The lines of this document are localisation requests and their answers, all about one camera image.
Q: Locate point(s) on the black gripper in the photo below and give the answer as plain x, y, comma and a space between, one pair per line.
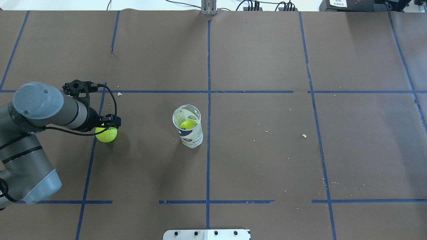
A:
94, 122

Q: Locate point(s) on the yellow tennis ball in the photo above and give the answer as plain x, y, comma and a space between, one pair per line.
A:
108, 136

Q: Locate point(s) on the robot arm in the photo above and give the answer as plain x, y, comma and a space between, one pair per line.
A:
28, 174

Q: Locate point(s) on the clear tennis ball can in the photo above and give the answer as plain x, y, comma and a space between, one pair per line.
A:
193, 137

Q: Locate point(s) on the tennis ball inside can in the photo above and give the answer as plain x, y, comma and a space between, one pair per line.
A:
188, 125

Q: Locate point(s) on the black computer box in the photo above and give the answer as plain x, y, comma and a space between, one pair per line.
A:
363, 5

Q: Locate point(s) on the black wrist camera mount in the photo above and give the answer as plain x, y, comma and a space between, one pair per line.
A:
80, 90

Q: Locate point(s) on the white pedestal column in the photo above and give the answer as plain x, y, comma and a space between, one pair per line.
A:
207, 234

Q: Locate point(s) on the aluminium frame post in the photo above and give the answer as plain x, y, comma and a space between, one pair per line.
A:
209, 7

